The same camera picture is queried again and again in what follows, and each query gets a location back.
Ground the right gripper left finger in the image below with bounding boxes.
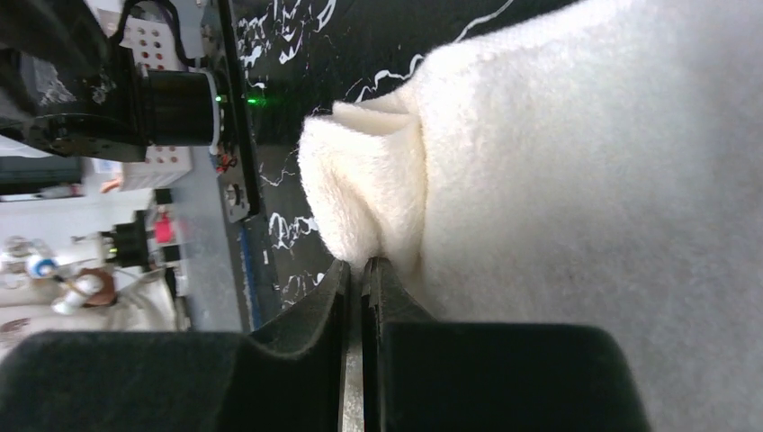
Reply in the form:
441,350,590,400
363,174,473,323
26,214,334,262
1,261,350,431

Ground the white towel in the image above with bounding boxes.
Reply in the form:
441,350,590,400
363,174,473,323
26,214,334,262
298,1,762,431

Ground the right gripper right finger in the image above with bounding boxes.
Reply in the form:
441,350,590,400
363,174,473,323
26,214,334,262
362,257,651,431

